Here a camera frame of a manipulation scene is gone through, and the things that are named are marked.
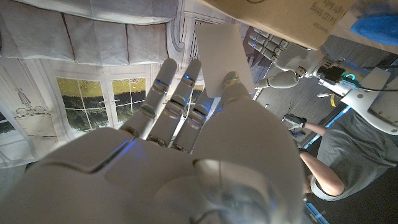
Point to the person's black gloved hand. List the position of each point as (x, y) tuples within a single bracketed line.
[(295, 121)]

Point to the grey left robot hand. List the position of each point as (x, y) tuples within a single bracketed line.
[(292, 57)]

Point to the brown cardboard box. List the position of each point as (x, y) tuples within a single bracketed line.
[(280, 18)]

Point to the white card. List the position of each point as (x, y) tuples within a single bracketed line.
[(220, 53)]

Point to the person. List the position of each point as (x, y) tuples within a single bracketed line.
[(357, 149)]

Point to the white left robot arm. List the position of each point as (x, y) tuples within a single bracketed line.
[(379, 102)]

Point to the person's bare forearm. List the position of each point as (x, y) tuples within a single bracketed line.
[(323, 175), (315, 128)]

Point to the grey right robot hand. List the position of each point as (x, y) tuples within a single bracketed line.
[(186, 174)]

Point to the printed living room backdrop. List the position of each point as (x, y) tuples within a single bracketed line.
[(93, 40)]

